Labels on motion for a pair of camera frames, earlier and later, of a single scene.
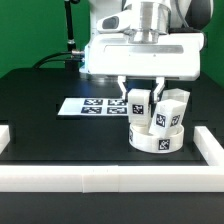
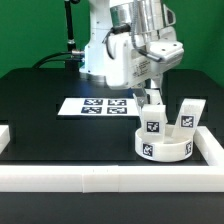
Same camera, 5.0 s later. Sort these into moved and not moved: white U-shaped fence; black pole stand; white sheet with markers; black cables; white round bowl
Moved: white round bowl
Not moved: black pole stand; white U-shaped fence; white sheet with markers; black cables
